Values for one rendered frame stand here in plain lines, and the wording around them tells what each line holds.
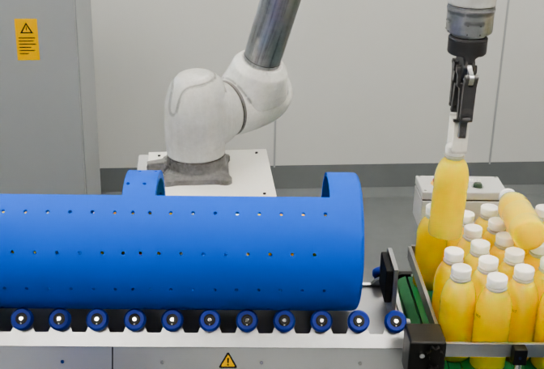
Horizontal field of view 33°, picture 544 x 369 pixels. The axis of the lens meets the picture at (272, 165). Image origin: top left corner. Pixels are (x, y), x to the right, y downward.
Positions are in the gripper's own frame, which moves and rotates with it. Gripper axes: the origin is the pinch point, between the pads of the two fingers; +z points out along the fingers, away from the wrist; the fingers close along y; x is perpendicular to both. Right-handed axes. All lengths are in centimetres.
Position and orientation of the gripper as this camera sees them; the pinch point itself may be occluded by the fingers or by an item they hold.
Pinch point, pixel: (457, 133)
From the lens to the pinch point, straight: 188.4
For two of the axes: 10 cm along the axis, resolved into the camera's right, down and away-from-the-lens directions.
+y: 0.1, 3.8, -9.3
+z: -0.2, 9.3, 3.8
